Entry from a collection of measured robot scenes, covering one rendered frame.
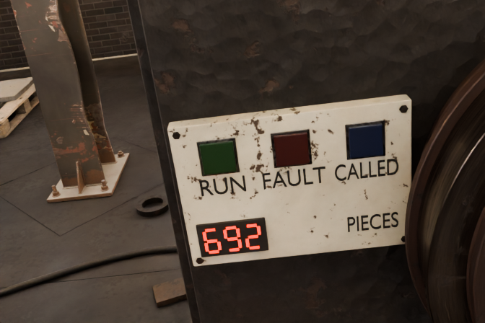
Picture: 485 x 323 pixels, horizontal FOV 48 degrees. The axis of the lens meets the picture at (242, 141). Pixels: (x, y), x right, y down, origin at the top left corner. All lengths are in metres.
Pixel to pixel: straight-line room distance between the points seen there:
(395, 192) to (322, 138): 0.11
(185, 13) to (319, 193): 0.25
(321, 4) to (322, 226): 0.25
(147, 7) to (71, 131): 2.77
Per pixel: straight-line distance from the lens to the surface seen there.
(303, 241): 0.65
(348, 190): 0.62
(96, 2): 6.79
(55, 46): 3.18
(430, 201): 0.55
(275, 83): 0.58
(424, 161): 0.55
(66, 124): 3.31
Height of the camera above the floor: 1.44
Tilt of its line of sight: 23 degrees down
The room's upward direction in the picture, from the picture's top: 8 degrees counter-clockwise
